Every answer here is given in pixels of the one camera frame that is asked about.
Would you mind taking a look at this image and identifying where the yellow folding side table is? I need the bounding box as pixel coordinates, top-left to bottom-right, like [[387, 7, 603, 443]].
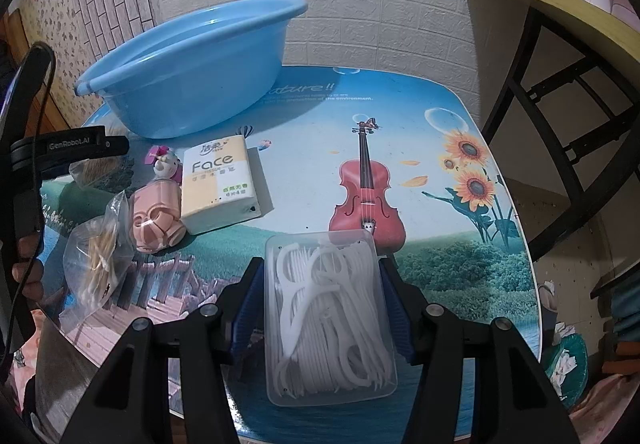
[[461, 0, 640, 305]]

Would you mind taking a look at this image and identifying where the pink earbud case with charm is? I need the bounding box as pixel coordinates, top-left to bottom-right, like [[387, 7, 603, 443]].
[[129, 145, 187, 255]]

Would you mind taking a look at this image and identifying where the blue plastic basin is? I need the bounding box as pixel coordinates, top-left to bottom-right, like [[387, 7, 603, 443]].
[[75, 0, 309, 140]]

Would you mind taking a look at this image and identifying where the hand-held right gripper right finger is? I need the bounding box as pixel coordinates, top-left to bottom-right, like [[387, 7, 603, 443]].
[[377, 256, 573, 444]]

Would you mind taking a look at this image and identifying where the pink patterned clothing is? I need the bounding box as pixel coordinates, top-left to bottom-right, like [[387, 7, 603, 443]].
[[575, 371, 640, 444]]

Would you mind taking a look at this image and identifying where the scenic printed desktop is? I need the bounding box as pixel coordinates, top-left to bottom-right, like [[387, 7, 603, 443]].
[[37, 64, 543, 440]]

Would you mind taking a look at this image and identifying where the wooden door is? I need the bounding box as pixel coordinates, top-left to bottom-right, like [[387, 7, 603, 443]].
[[0, 9, 68, 132]]

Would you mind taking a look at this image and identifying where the person's left hand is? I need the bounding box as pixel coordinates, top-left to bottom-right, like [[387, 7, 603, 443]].
[[11, 231, 47, 307]]

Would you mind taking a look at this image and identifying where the yellow white tissue pack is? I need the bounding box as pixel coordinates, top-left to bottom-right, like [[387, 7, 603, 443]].
[[180, 134, 263, 236]]

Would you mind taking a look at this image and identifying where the black cable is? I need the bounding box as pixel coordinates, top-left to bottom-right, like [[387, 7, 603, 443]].
[[2, 49, 57, 360]]

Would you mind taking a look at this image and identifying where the clear box of toothpicks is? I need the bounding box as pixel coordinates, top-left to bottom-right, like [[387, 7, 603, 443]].
[[69, 156, 135, 192]]

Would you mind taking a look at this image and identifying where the clear box of floss picks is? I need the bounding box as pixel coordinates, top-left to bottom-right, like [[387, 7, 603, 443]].
[[264, 230, 399, 407]]

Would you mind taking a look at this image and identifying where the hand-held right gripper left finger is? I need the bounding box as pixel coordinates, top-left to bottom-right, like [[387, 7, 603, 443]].
[[60, 256, 266, 444]]

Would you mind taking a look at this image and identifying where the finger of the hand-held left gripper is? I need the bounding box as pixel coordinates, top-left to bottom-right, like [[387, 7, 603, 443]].
[[97, 135, 131, 160]]

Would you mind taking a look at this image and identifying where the teal flower printed stool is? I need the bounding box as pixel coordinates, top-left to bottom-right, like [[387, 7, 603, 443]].
[[542, 319, 591, 410]]

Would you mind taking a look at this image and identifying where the clear bag of cotton swabs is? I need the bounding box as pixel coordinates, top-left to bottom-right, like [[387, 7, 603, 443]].
[[59, 189, 137, 330]]

